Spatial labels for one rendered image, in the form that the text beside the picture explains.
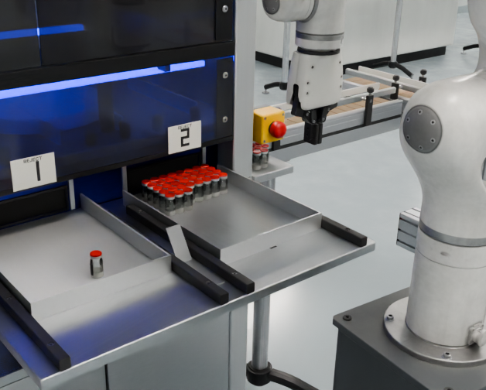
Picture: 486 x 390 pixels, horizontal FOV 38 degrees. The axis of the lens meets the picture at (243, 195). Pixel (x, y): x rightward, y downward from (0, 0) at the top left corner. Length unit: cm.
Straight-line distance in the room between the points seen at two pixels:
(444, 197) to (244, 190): 66
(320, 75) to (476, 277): 43
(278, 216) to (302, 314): 133
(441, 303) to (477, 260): 9
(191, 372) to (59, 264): 62
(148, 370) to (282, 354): 91
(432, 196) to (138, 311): 49
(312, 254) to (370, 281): 171
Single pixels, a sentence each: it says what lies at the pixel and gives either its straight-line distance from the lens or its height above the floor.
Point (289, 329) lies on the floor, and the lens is 268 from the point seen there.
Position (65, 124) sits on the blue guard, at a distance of 136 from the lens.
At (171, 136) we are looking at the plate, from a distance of 148.
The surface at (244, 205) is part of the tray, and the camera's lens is 151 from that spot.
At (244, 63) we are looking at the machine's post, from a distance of 156.
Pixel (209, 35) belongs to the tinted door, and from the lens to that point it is 150.
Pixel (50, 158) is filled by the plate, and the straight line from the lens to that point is 136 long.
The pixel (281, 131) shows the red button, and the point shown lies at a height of 99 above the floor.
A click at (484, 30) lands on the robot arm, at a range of 100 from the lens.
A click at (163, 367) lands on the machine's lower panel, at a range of 175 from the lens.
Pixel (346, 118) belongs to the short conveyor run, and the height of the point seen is 92.
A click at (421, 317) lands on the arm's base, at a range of 113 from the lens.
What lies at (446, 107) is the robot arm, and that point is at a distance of 94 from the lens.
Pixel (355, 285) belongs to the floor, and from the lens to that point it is 299.
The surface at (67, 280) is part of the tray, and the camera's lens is 126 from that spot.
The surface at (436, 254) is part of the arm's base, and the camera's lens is 107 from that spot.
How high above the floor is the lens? 151
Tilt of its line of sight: 24 degrees down
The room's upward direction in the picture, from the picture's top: 1 degrees clockwise
